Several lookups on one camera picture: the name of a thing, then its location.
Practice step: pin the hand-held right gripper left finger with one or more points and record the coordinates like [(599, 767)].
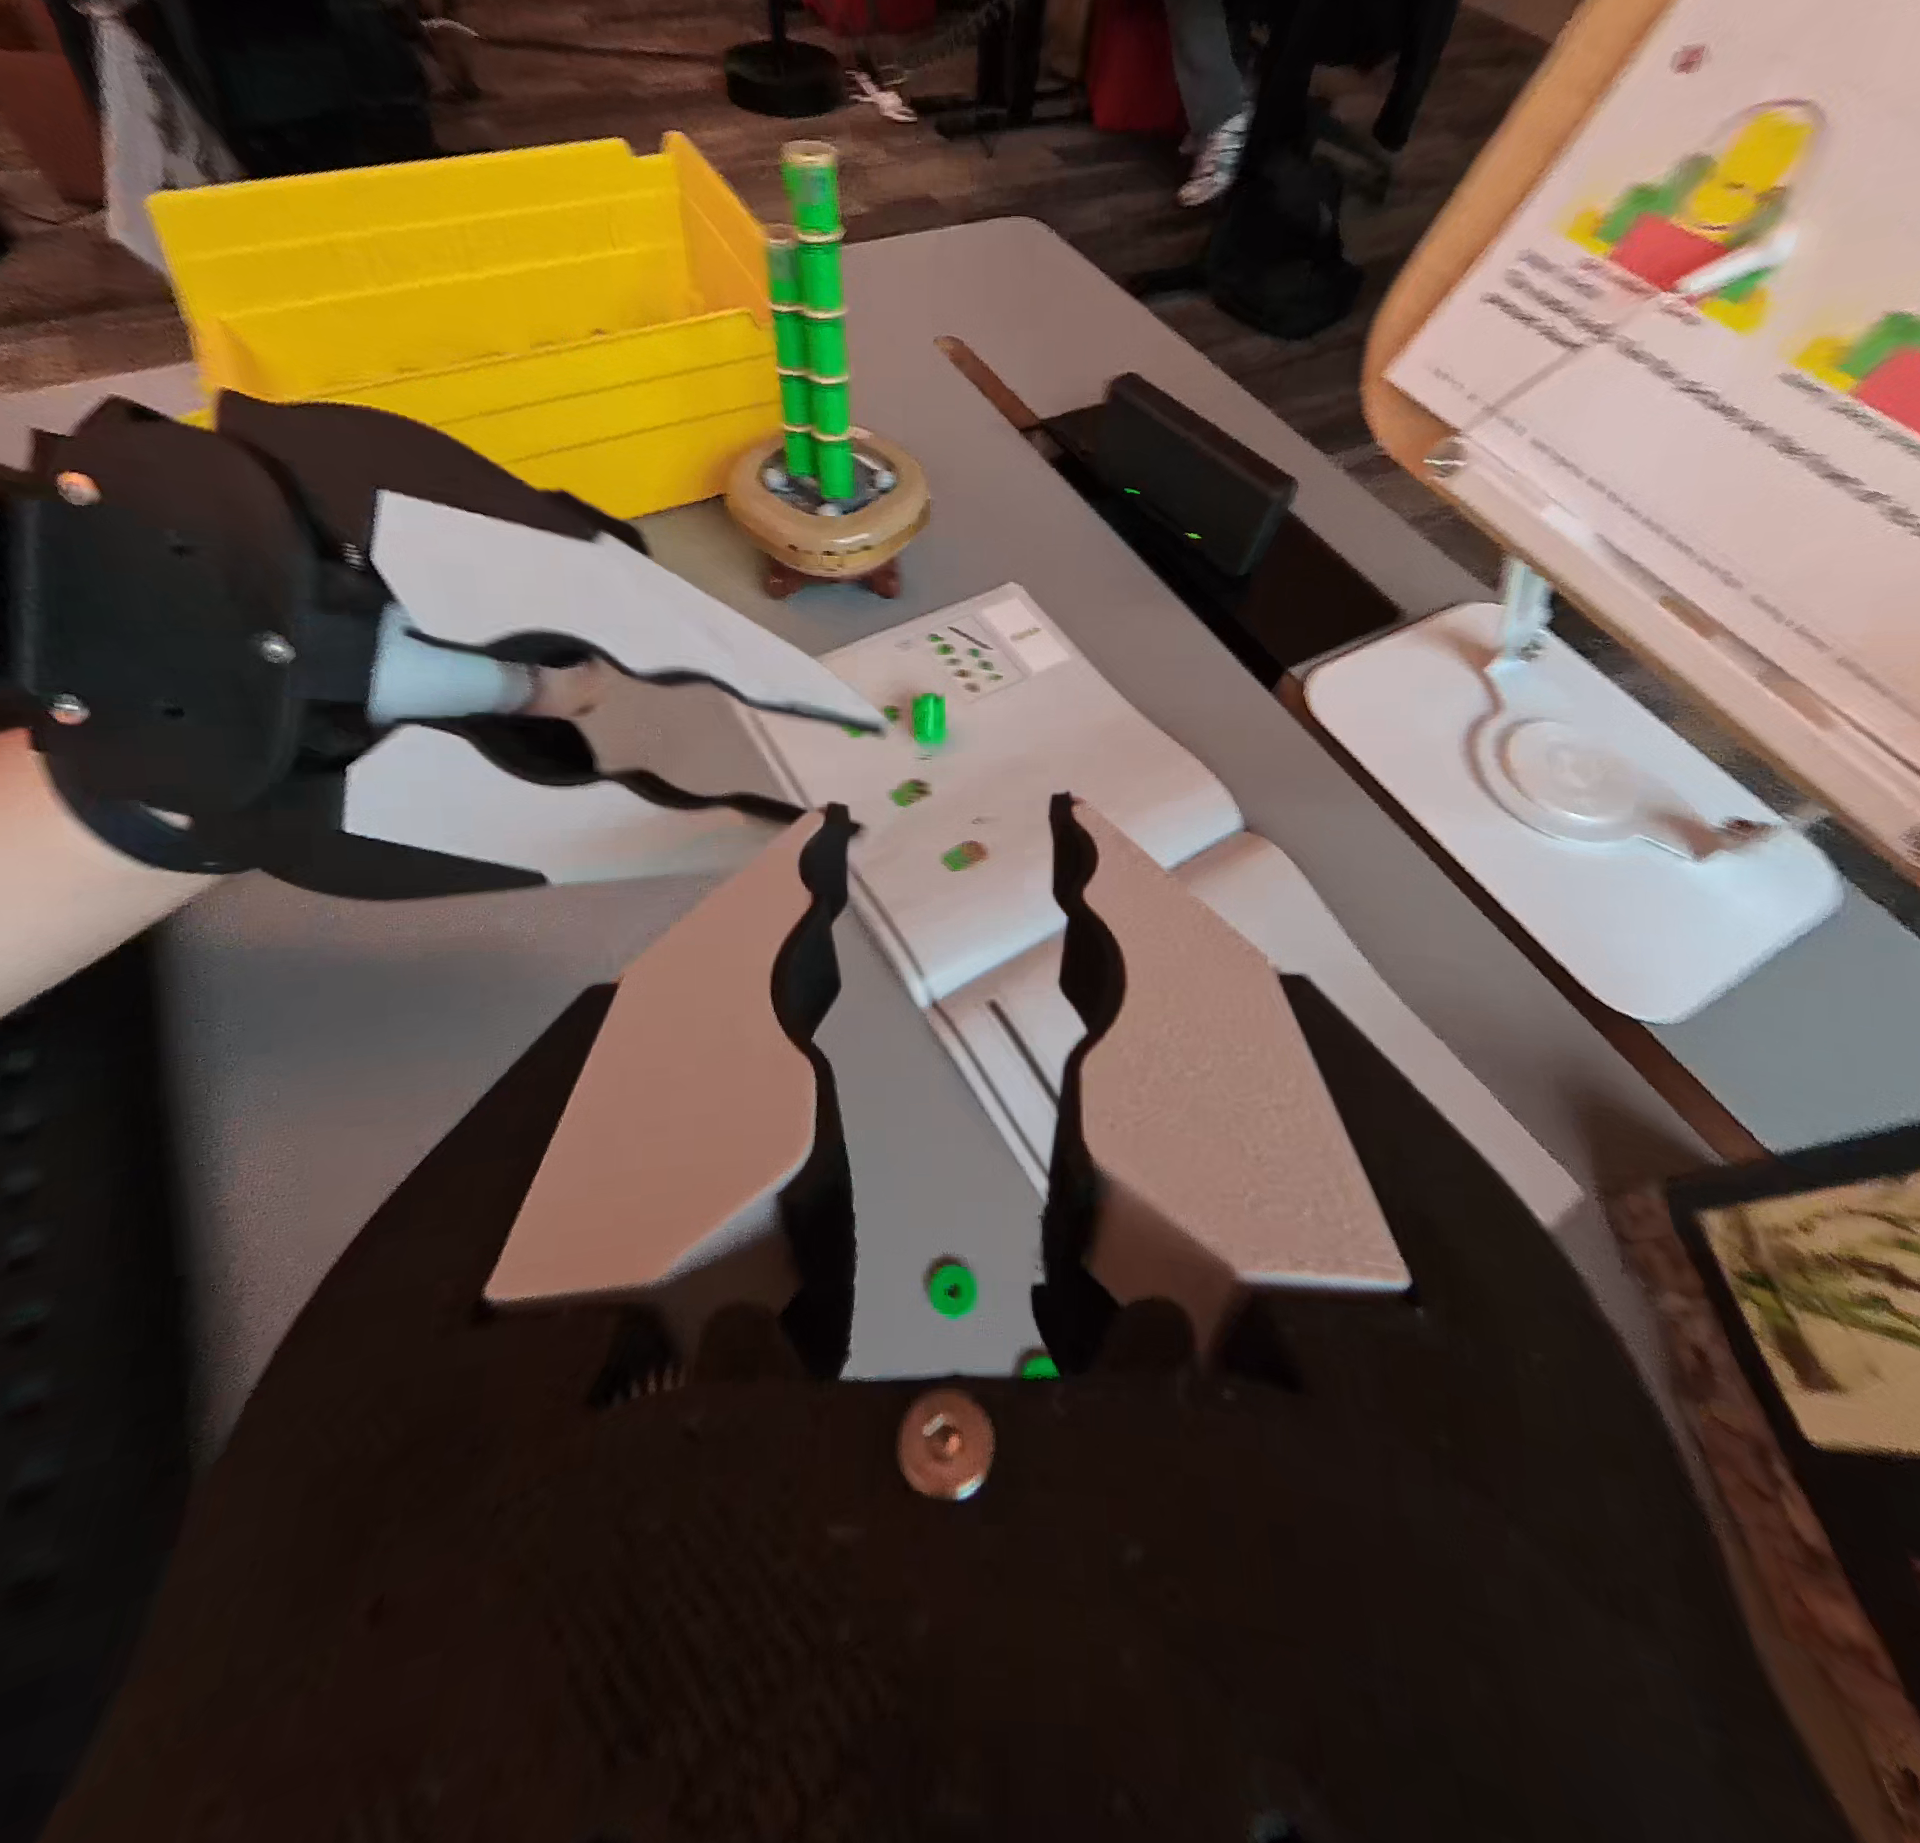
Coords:
[(675, 1124)]

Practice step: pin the green round brick cylinder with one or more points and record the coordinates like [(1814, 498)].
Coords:
[(929, 720)]

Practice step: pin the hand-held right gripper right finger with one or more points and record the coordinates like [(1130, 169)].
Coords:
[(1231, 1124)]

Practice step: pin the black studded edge pad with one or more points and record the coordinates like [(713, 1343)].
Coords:
[(75, 1273)]

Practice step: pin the yellow plastic bin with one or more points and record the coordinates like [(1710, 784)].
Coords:
[(450, 314)]

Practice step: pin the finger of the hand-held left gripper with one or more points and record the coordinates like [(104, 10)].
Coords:
[(496, 815), (571, 583)]

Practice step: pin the black brick set box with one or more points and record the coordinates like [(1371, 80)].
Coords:
[(1801, 1303)]

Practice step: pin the black box with green light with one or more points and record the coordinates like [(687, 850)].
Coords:
[(1185, 470)]

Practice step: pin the grey desk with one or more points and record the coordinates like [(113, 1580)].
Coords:
[(376, 1003)]

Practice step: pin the black stanchion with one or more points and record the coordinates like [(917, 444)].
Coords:
[(780, 80)]

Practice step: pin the green bamboo brick model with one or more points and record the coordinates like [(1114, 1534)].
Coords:
[(825, 508)]

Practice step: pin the person's left forearm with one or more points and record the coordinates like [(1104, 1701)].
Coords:
[(75, 929)]

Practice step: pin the open instruction booklet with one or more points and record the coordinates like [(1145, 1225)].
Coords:
[(1051, 764)]

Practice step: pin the wooden document stand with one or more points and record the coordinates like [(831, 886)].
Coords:
[(1575, 854)]

